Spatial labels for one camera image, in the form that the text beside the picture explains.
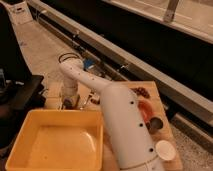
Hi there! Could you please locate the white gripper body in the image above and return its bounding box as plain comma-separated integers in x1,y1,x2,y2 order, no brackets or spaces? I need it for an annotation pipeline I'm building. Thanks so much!
62,87,80,106

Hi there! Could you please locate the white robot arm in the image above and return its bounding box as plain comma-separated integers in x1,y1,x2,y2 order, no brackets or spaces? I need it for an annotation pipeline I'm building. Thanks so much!
59,59,165,171

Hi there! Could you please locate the wooden brush block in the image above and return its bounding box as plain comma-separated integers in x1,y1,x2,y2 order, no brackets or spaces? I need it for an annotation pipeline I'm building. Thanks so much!
91,96,100,105

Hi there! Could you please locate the blue power box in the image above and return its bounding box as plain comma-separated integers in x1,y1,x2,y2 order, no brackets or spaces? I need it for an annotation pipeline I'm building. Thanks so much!
83,59,95,70

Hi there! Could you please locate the black chair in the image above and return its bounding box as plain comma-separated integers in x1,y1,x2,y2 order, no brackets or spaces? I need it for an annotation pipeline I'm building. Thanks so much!
0,3,46,134

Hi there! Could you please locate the yellow plastic bin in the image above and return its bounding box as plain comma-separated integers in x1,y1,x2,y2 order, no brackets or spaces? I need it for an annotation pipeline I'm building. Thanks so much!
5,110,103,171

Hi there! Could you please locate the red bowl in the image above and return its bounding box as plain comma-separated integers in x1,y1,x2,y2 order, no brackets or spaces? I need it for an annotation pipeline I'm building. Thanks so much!
138,100,153,123

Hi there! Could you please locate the dark metal cup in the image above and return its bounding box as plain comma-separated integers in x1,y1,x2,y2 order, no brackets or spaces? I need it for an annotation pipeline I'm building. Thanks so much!
146,117,163,134

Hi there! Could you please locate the white plastic cup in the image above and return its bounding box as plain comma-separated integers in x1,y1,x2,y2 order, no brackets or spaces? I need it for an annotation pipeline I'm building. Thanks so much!
155,140,176,161

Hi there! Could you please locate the black cable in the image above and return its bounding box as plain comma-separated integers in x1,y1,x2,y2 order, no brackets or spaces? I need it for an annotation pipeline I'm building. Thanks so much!
58,52,83,64

